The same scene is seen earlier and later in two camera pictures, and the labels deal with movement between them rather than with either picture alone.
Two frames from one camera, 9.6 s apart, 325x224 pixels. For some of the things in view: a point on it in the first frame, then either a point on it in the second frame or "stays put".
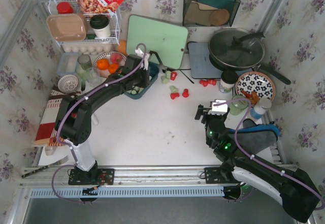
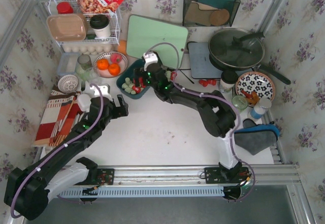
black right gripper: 205,113 → 143,75
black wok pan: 237,49 stays put
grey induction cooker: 201,66 stays put
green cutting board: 168,41 stays put
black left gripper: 143,74 → 116,107
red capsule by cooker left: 203,82 stays put
